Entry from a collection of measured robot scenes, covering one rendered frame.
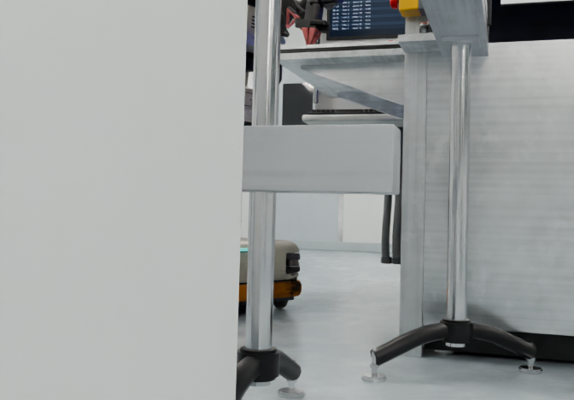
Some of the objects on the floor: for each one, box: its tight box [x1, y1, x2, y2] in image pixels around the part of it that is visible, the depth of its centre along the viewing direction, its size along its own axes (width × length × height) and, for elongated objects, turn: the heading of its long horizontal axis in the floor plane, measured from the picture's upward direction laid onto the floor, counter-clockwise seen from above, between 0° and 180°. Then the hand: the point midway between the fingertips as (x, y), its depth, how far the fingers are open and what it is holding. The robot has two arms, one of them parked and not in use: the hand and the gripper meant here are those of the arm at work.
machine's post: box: [399, 0, 428, 357], centre depth 203 cm, size 6×6×210 cm
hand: (308, 50), depth 222 cm, fingers closed, pressing on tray
